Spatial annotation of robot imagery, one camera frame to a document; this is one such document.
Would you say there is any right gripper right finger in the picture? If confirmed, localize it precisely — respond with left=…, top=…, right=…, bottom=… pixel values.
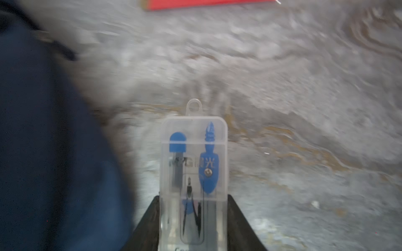
left=227, top=195, right=267, bottom=251

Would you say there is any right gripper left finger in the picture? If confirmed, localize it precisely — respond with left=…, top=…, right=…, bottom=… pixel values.
left=120, top=196, right=160, bottom=251

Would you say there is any navy blue student backpack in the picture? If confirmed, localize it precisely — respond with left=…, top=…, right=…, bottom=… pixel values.
left=1, top=1, right=133, bottom=251

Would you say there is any clear compass set case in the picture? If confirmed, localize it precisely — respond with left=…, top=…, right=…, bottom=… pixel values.
left=159, top=99, right=229, bottom=251

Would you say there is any red card box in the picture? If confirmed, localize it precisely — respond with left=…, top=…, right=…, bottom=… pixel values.
left=139, top=0, right=282, bottom=11

